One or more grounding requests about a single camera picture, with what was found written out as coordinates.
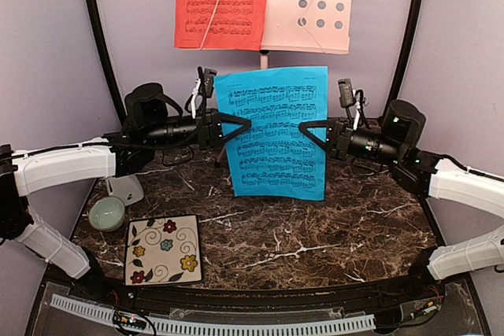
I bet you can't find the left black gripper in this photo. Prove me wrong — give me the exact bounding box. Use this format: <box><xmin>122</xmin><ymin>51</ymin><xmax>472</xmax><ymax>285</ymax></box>
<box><xmin>143</xmin><ymin>107</ymin><xmax>252</xmax><ymax>151</ymax></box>

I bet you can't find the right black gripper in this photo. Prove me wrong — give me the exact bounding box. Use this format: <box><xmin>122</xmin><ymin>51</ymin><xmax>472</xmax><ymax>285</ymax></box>
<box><xmin>300</xmin><ymin>116</ymin><xmax>404</xmax><ymax>167</ymax></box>

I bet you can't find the blue sheet music paper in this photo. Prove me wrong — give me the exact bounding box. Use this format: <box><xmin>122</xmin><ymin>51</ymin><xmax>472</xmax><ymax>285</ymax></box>
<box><xmin>215</xmin><ymin>66</ymin><xmax>328</xmax><ymax>201</ymax></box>

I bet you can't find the red sheet music paper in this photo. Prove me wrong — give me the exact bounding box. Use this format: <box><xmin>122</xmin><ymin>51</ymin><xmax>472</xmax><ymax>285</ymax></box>
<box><xmin>174</xmin><ymin>0</ymin><xmax>266</xmax><ymax>51</ymax></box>

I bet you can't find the pink music stand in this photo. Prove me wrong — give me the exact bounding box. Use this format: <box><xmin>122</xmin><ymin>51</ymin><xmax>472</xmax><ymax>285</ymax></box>
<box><xmin>263</xmin><ymin>0</ymin><xmax>351</xmax><ymax>54</ymax></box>

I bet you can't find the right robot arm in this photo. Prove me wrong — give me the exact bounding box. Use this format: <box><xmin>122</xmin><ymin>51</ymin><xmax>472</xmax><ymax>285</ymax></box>
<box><xmin>298</xmin><ymin>100</ymin><xmax>503</xmax><ymax>300</ymax></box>

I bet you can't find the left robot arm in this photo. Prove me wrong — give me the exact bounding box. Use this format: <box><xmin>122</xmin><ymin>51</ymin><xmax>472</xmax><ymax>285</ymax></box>
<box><xmin>1</xmin><ymin>83</ymin><xmax>251</xmax><ymax>301</ymax></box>

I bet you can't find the white metronome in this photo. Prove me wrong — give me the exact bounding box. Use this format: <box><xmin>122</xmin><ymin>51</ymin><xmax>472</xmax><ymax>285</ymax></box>
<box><xmin>105</xmin><ymin>175</ymin><xmax>144</xmax><ymax>206</ymax></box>

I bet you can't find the floral square plate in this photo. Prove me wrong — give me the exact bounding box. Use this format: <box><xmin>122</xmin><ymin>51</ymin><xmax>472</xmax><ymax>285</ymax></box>
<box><xmin>124</xmin><ymin>214</ymin><xmax>203</xmax><ymax>286</ymax></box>

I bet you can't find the pale green bowl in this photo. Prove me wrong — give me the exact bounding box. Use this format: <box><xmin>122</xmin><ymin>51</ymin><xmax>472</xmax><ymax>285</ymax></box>
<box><xmin>88</xmin><ymin>196</ymin><xmax>125</xmax><ymax>232</ymax></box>

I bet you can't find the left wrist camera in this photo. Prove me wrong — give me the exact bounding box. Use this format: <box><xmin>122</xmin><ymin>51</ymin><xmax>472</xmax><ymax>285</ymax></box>
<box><xmin>184</xmin><ymin>66</ymin><xmax>217</xmax><ymax>119</ymax></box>

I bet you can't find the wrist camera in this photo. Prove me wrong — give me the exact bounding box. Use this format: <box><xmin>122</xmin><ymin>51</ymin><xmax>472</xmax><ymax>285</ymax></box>
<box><xmin>184</xmin><ymin>66</ymin><xmax>217</xmax><ymax>119</ymax></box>
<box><xmin>338</xmin><ymin>79</ymin><xmax>371</xmax><ymax>130</ymax></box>

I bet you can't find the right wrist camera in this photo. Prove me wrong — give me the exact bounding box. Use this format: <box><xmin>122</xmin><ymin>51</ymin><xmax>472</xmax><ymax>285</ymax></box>
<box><xmin>338</xmin><ymin>79</ymin><xmax>371</xmax><ymax>130</ymax></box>

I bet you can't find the right black frame post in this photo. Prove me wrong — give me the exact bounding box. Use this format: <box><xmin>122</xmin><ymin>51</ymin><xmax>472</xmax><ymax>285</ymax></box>
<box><xmin>386</xmin><ymin>0</ymin><xmax>422</xmax><ymax>105</ymax></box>

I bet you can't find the black frame post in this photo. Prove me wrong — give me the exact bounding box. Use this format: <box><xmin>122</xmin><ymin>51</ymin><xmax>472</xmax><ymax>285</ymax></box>
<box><xmin>85</xmin><ymin>0</ymin><xmax>126</xmax><ymax>124</ymax></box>
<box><xmin>386</xmin><ymin>0</ymin><xmax>422</xmax><ymax>105</ymax></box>

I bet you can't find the grey slotted cable duct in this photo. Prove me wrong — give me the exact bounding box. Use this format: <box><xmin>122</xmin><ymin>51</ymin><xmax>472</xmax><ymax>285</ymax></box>
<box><xmin>50</xmin><ymin>294</ymin><xmax>376</xmax><ymax>335</ymax></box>

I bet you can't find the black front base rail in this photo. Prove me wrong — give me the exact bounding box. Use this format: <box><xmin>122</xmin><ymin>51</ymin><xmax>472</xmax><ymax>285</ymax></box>
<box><xmin>26</xmin><ymin>268</ymin><xmax>490</xmax><ymax>335</ymax></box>

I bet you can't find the left black frame post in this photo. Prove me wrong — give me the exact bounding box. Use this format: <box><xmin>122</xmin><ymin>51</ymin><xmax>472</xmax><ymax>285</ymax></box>
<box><xmin>85</xmin><ymin>0</ymin><xmax>126</xmax><ymax>124</ymax></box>

